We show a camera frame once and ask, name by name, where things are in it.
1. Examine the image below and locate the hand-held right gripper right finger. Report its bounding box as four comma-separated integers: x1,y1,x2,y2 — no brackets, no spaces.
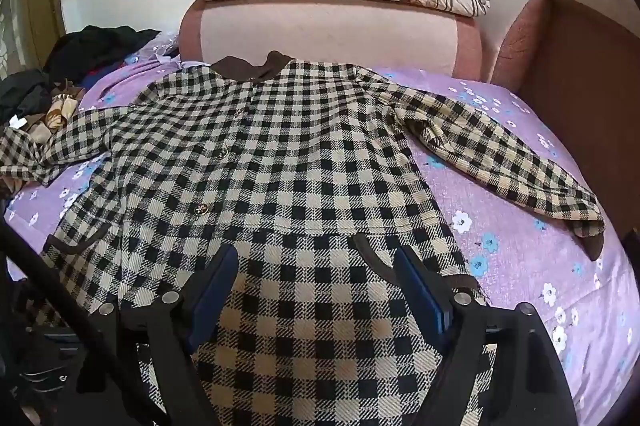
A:
394,248,576,426

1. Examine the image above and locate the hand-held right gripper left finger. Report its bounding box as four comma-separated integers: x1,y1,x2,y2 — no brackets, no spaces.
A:
75,245,240,426

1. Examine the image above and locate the black beige checked coat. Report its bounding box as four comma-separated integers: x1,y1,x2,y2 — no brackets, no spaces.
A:
0,50,607,426

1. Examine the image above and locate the purple floral bedsheet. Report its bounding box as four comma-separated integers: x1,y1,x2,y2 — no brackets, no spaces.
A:
4,33,636,417

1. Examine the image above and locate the black garment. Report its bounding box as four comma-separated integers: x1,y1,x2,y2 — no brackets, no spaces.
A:
44,24,162,82

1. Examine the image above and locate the dark grey garment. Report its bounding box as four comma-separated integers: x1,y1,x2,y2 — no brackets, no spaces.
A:
0,68,53,125

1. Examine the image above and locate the pink sofa backrest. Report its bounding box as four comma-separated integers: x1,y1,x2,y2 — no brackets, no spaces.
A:
179,0,483,81

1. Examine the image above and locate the black cable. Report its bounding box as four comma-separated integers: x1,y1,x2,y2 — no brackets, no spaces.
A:
0,218,171,426

